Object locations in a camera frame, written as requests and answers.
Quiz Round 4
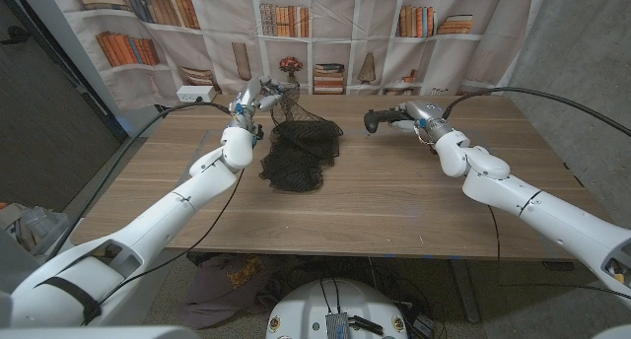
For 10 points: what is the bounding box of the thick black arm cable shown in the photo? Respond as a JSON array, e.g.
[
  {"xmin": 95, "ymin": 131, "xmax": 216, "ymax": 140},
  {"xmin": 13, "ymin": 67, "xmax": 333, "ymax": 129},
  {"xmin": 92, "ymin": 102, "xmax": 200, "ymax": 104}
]
[
  {"xmin": 46, "ymin": 101, "xmax": 233, "ymax": 261},
  {"xmin": 442, "ymin": 86, "xmax": 631, "ymax": 138}
]

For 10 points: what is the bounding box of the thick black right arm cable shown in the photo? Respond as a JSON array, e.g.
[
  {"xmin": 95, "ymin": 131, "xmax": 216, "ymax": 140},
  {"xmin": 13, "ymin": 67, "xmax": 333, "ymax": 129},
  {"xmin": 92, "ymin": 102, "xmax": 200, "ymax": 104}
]
[{"xmin": 442, "ymin": 86, "xmax": 631, "ymax": 138}]

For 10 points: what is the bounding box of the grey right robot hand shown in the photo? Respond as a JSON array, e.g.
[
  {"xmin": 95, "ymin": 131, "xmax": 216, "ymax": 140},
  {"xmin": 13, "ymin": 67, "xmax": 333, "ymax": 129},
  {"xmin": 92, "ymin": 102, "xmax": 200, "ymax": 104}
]
[{"xmin": 391, "ymin": 100, "xmax": 455, "ymax": 143}]

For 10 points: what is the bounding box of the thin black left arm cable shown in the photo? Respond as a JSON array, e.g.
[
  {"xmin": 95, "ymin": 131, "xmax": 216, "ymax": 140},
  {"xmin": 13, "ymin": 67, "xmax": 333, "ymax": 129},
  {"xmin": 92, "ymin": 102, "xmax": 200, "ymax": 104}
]
[{"xmin": 98, "ymin": 169, "xmax": 246, "ymax": 305}]

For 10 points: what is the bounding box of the dark cloth with yellow print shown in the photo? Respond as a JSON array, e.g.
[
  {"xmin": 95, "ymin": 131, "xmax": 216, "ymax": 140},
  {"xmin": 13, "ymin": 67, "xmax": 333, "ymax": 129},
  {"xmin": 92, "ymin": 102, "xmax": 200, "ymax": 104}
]
[{"xmin": 175, "ymin": 253, "xmax": 277, "ymax": 330}]

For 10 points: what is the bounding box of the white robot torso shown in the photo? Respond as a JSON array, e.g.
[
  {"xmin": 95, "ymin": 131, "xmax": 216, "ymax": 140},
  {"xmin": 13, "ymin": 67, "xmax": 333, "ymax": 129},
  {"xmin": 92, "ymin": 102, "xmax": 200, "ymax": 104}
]
[{"xmin": 0, "ymin": 278, "xmax": 631, "ymax": 339}]

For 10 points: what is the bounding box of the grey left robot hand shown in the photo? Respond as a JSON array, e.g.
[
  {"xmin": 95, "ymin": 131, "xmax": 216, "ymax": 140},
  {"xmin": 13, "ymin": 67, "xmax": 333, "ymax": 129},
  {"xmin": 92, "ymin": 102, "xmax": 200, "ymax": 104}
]
[{"xmin": 229, "ymin": 75, "xmax": 287, "ymax": 133}]

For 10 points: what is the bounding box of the printed bookshelf backdrop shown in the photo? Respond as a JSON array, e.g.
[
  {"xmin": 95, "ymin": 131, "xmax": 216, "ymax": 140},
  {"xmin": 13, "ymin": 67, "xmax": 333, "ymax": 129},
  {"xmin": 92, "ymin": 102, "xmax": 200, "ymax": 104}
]
[{"xmin": 46, "ymin": 0, "xmax": 548, "ymax": 111}]

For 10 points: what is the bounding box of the grey metal table leg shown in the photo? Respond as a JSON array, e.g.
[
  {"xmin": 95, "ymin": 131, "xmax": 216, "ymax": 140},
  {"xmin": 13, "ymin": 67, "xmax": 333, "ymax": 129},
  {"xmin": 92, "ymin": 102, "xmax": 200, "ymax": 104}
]
[{"xmin": 448, "ymin": 258, "xmax": 482, "ymax": 324}]

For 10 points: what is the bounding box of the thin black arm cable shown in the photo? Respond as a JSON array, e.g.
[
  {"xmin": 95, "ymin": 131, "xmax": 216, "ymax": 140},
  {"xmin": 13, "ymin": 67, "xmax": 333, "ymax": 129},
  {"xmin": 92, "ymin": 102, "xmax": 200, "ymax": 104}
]
[
  {"xmin": 98, "ymin": 169, "xmax": 246, "ymax": 305},
  {"xmin": 487, "ymin": 205, "xmax": 631, "ymax": 301}
]

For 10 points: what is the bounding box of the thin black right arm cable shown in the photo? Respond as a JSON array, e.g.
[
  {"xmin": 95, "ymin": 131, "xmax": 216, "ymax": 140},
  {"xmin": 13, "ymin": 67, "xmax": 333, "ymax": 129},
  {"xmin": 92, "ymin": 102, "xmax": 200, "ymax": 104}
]
[{"xmin": 487, "ymin": 205, "xmax": 631, "ymax": 301}]

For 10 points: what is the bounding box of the black mesh netting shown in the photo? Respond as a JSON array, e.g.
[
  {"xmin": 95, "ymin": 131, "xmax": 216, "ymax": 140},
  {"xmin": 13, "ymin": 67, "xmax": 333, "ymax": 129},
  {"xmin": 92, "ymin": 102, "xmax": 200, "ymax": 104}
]
[{"xmin": 258, "ymin": 82, "xmax": 345, "ymax": 193}]

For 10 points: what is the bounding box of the black game controller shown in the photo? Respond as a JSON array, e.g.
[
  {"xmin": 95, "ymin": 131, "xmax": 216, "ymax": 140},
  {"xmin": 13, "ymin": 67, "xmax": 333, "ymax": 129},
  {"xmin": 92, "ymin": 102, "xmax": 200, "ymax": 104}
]
[{"xmin": 363, "ymin": 108, "xmax": 413, "ymax": 134}]

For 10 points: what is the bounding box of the clear plastic container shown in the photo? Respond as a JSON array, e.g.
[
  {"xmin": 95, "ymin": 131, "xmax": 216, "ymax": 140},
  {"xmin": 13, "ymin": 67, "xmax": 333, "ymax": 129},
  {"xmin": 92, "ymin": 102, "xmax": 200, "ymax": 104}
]
[{"xmin": 0, "ymin": 203, "xmax": 70, "ymax": 256}]

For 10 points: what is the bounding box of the white power strip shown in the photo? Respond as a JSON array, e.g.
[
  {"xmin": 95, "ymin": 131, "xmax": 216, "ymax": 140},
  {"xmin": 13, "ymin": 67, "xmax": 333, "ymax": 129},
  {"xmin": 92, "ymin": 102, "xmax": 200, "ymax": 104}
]
[{"xmin": 175, "ymin": 85, "xmax": 218, "ymax": 104}]

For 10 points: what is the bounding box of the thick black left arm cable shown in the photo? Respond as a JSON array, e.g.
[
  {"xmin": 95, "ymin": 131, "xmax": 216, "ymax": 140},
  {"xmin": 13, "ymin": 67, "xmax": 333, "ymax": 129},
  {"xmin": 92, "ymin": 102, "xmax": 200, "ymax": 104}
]
[{"xmin": 46, "ymin": 101, "xmax": 233, "ymax": 261}]

